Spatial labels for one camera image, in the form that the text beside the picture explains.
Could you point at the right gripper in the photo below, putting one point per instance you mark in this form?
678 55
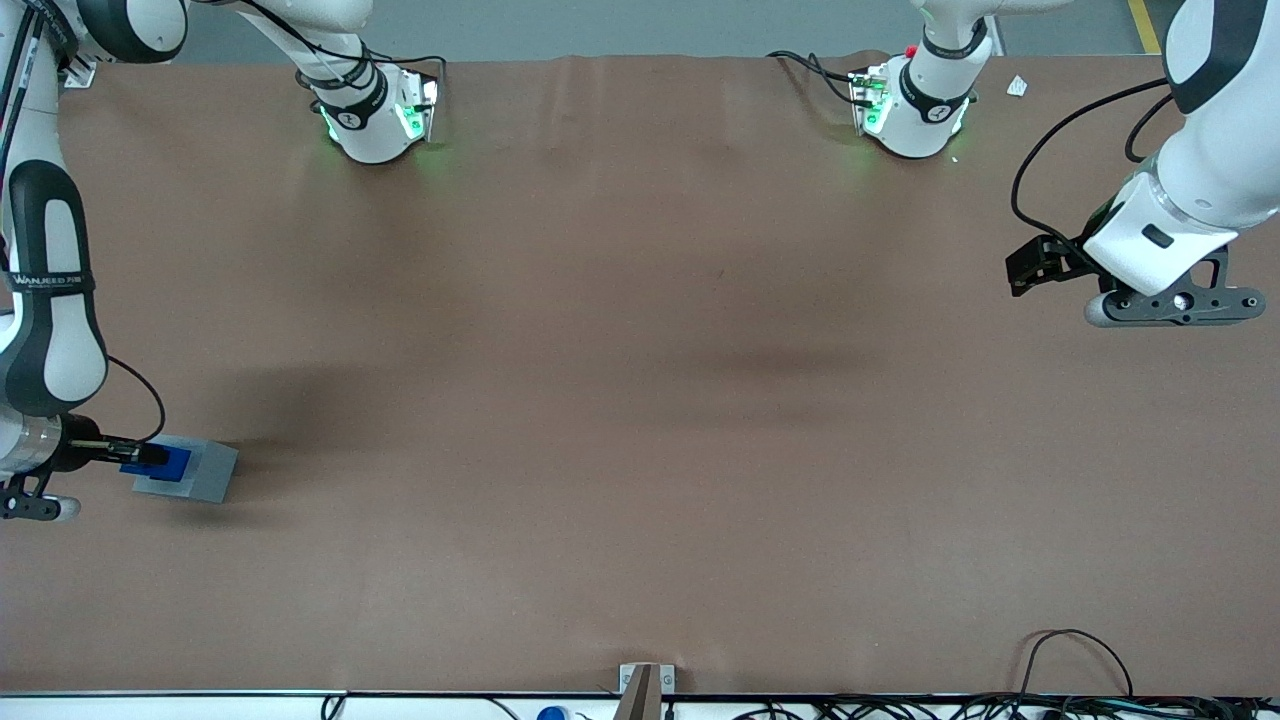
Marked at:
76 449

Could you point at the aluminium frame profile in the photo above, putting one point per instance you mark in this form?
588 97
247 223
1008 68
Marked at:
78 72

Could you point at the small metal bracket plate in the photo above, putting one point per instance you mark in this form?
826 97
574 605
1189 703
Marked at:
630 675

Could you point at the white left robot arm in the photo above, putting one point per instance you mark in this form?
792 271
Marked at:
1220 150

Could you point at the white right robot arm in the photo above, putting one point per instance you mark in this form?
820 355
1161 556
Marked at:
50 330

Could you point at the black left wrist camera bracket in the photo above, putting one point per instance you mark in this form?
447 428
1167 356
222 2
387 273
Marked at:
1190 303

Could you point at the black right wrist camera bracket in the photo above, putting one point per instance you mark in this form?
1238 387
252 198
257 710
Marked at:
30 505

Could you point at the brown table mat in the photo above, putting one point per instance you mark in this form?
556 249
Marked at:
640 400

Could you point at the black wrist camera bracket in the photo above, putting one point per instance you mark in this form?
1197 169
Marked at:
1190 303
30 505

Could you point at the white paper scrap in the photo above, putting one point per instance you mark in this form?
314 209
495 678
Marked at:
1017 87

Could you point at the gray base block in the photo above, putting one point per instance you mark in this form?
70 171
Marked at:
210 472

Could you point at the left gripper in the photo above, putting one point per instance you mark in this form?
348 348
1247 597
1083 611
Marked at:
1062 257

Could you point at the blue plastic part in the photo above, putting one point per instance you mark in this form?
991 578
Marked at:
178 467

